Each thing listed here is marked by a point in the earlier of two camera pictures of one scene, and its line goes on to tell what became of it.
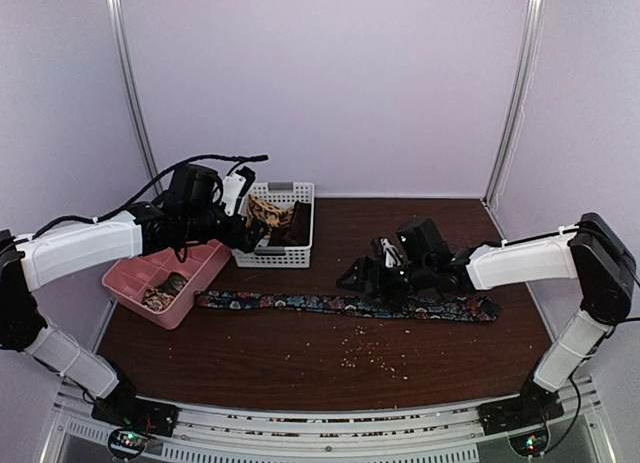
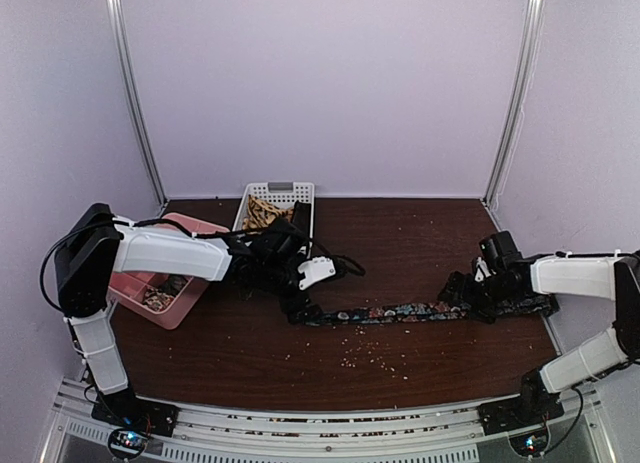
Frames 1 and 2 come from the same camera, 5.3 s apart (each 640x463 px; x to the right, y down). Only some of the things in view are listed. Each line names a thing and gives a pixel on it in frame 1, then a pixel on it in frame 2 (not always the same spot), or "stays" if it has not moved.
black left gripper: x=250 y=238 to x=289 y=305
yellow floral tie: x=269 y=214 stays
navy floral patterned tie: x=437 y=308 to x=421 y=311
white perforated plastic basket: x=284 y=194 stays
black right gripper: x=364 y=264 to x=486 y=315
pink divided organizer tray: x=163 y=288 stays
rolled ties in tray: x=158 y=298 stays
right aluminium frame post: x=536 y=2 stays
